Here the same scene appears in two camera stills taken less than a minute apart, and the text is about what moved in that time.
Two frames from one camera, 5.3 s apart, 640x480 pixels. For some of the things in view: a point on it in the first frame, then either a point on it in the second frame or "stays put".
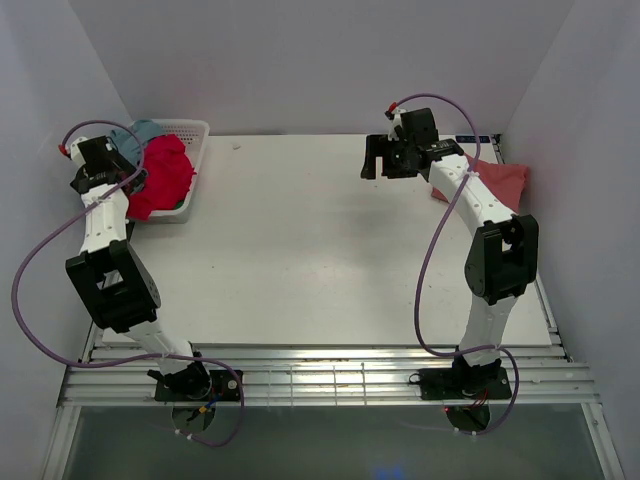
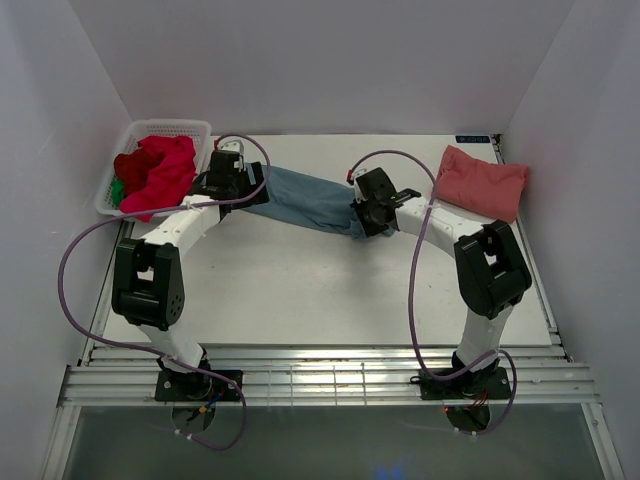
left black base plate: x=225 y=387 stays put
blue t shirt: x=128 y=144 to x=312 y=202
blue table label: x=472 y=139 stays put
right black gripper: x=374 y=149 to x=368 y=229
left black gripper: x=123 y=165 to x=256 y=193
